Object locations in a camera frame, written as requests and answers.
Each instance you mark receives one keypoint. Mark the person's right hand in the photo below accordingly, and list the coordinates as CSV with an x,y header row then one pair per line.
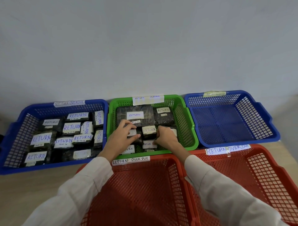
x,y
167,138

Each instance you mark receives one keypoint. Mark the person's left forearm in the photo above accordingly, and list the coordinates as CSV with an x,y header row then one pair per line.
x,y
76,193

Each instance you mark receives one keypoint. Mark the yellowish paper basket label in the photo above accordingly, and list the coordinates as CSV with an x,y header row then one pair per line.
x,y
214,94

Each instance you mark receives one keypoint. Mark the person's right thumb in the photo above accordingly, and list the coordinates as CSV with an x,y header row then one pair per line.
x,y
157,141

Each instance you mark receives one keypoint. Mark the person's right forearm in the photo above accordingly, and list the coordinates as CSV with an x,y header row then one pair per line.
x,y
221,193

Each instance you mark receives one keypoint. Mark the empty blue plastic basket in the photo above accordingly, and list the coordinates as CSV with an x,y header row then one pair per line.
x,y
221,121

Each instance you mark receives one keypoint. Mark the green plastic basket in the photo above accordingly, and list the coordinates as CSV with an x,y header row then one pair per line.
x,y
186,130

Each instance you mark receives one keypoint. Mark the red plastic basket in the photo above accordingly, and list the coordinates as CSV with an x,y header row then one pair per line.
x,y
144,193
256,177

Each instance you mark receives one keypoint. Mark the dark packet white label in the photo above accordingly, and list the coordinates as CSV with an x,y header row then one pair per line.
x,y
131,133

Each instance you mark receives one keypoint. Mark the person's left hand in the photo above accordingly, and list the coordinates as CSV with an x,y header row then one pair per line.
x,y
120,138

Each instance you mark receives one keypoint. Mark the pile of dark labelled packets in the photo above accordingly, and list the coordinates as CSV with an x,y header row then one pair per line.
x,y
142,116
69,130

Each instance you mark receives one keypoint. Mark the white paper basket label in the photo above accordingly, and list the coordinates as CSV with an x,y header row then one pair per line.
x,y
228,150
148,99
69,103
130,160

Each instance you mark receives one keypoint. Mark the blue plastic basket with packets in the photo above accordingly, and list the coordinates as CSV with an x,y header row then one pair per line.
x,y
14,139

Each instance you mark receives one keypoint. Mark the person's left thumb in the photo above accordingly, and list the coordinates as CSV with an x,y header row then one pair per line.
x,y
134,137

